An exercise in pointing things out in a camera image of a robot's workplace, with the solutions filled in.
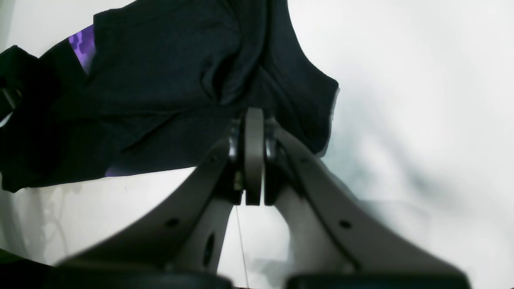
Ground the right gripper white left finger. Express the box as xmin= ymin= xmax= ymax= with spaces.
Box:
xmin=44 ymin=108 xmax=257 ymax=289

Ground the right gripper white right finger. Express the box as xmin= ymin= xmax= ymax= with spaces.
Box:
xmin=257 ymin=110 xmax=470 ymax=289

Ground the black T-shirt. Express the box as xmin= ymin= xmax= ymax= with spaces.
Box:
xmin=1 ymin=0 xmax=338 ymax=193

